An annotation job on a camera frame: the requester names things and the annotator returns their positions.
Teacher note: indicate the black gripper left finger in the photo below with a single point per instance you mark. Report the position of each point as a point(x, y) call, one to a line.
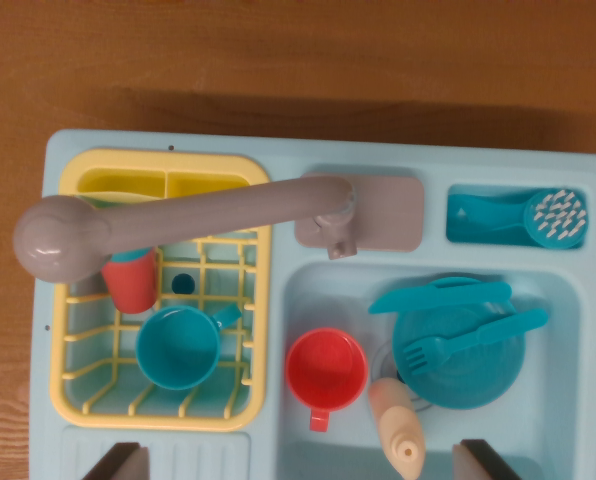
point(123, 465)

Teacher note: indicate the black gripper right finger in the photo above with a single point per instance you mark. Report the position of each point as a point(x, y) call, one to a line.
point(478, 462)

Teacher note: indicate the beige detergent bottle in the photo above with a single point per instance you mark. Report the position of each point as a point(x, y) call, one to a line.
point(395, 420)

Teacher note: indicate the light blue toy sink unit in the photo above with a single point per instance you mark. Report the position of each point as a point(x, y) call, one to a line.
point(288, 240)

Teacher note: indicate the teal plate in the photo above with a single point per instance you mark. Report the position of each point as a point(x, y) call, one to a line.
point(448, 282)
point(468, 382)

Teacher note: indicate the teal plastic fork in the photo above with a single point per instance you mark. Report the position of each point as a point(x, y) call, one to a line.
point(503, 330)

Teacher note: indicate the teal plastic knife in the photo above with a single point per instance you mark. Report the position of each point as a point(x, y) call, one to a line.
point(428, 300)

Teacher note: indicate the red tumbler cup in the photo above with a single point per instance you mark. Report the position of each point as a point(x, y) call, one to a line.
point(130, 287)

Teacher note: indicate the teal tumbler cup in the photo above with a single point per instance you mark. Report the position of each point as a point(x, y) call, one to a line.
point(128, 256)

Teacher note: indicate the yellow dish drying rack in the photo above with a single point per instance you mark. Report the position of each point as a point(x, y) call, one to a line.
point(263, 300)

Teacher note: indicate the teal scrub brush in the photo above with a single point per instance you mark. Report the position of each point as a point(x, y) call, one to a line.
point(558, 217)

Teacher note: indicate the grey toy faucet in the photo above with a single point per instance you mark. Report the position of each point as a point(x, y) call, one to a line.
point(203, 210)

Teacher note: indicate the yellow cutlery compartment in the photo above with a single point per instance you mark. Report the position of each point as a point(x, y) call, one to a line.
point(198, 182)

